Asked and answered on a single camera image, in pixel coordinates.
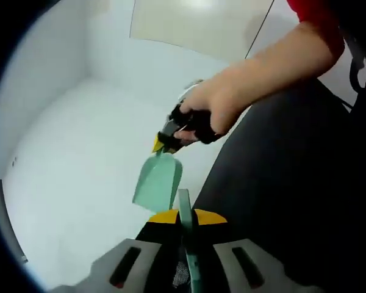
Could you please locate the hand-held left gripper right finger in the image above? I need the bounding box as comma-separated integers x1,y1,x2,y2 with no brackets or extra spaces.
193,209,324,293

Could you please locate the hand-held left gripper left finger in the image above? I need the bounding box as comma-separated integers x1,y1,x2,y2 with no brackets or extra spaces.
48,210,182,293

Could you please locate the teal plastic dustpan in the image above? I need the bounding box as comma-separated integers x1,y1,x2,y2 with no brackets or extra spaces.
131,151,184,214

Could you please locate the person's right hand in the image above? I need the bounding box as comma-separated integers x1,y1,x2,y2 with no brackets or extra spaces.
180,60,263,135

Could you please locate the beige wall board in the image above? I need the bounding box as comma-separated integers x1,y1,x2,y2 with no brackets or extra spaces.
129,0,276,59

